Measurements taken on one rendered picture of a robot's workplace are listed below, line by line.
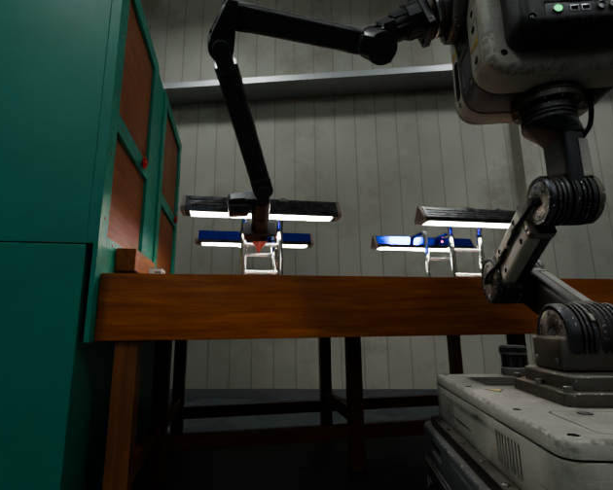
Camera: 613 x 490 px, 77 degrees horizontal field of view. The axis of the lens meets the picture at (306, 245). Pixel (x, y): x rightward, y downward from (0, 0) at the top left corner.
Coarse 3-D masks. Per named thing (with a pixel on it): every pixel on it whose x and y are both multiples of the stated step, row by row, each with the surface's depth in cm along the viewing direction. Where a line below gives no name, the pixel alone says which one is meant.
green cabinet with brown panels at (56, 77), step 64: (0, 0) 114; (64, 0) 117; (128, 0) 127; (0, 64) 110; (64, 64) 113; (128, 64) 134; (0, 128) 106; (64, 128) 109; (128, 128) 136; (0, 192) 103; (64, 192) 106; (128, 192) 138
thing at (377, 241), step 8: (376, 240) 217; (384, 240) 218; (392, 240) 219; (400, 240) 220; (408, 240) 221; (416, 240) 222; (432, 240) 224; (440, 240) 225; (448, 240) 226; (456, 240) 227; (464, 240) 228; (472, 240) 229; (376, 248) 219; (432, 248) 221; (440, 248) 222; (448, 248) 223
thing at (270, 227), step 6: (252, 216) 120; (246, 222) 125; (252, 222) 120; (258, 222) 118; (264, 222) 119; (246, 228) 122; (252, 228) 121; (258, 228) 120; (264, 228) 121; (270, 228) 124; (246, 234) 120; (252, 234) 121; (258, 234) 121; (264, 234) 121; (270, 234) 122
